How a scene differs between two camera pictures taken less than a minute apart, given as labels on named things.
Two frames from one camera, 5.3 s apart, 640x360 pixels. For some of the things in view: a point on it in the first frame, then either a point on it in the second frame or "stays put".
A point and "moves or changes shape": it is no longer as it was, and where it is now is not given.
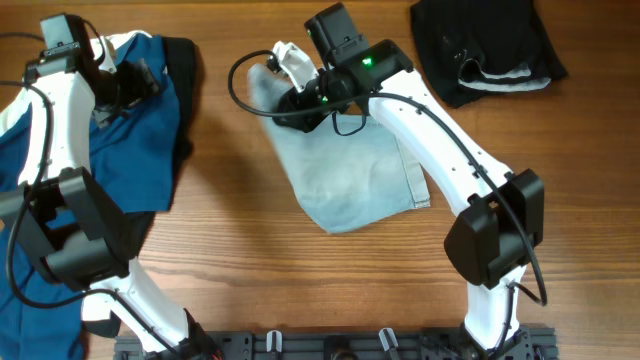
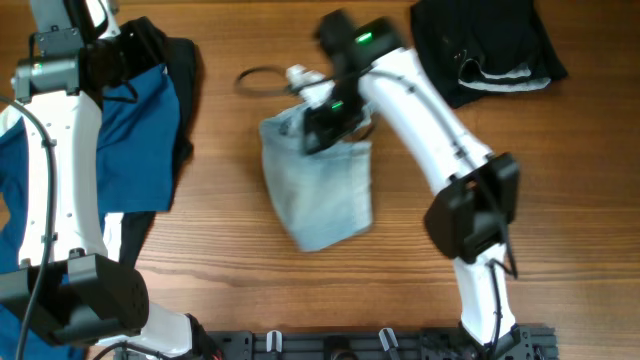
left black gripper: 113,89 to 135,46
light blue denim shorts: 347,171 moves or changes shape
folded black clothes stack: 473,49 stays put
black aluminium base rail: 345,344 stays put
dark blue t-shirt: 133,156 stays put
